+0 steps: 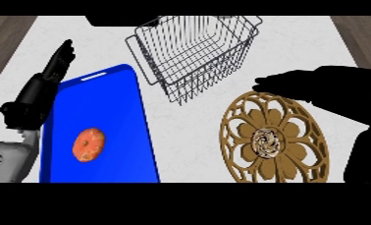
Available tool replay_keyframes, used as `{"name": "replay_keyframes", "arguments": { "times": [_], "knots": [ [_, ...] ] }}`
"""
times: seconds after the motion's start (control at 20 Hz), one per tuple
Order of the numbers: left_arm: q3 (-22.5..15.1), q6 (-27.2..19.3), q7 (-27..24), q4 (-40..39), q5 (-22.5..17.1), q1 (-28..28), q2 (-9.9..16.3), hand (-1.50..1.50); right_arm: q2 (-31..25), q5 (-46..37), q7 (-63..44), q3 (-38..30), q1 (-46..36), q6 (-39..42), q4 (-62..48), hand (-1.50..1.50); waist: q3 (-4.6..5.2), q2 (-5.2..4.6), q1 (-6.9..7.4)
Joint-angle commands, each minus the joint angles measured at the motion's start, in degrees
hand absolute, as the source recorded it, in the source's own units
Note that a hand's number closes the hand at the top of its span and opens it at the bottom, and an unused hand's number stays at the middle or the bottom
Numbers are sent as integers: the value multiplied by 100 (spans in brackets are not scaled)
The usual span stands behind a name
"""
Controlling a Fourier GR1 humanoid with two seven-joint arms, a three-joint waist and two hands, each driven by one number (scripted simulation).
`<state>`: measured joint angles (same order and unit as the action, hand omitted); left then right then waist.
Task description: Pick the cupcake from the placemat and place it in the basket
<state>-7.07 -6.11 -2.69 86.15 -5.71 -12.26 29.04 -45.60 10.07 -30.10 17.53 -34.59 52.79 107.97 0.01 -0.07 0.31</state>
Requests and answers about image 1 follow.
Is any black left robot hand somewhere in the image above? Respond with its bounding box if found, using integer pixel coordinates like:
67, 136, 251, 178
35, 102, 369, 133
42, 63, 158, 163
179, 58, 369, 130
0, 38, 76, 132

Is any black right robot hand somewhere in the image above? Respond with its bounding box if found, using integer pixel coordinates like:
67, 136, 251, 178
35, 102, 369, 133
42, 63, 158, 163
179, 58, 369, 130
250, 65, 371, 184

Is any swirled brown cupcake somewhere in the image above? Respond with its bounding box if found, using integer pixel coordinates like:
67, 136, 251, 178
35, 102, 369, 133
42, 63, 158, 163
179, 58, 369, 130
250, 128, 282, 160

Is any brown round openwork placemat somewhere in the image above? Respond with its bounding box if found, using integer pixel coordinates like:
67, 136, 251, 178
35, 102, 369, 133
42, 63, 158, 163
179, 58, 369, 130
219, 90, 329, 184

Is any blue cutting board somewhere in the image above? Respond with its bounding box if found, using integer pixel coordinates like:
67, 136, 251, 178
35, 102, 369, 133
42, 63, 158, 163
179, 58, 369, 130
38, 63, 161, 184

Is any black appliance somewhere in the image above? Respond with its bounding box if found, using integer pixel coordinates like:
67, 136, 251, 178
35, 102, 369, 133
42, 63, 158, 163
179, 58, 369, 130
83, 15, 167, 28

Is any grey wire basket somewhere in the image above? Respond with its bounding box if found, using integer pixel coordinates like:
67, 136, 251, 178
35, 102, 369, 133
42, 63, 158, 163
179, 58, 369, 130
124, 15, 264, 106

